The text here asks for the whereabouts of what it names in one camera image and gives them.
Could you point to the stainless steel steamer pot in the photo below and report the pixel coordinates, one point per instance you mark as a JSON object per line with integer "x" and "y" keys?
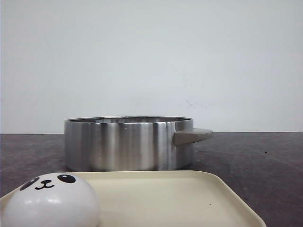
{"x": 131, "y": 143}

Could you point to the panda bun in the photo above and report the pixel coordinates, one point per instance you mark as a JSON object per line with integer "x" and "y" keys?
{"x": 52, "y": 200}

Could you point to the cream plastic tray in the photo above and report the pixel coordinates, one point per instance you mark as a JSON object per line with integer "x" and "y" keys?
{"x": 166, "y": 199}

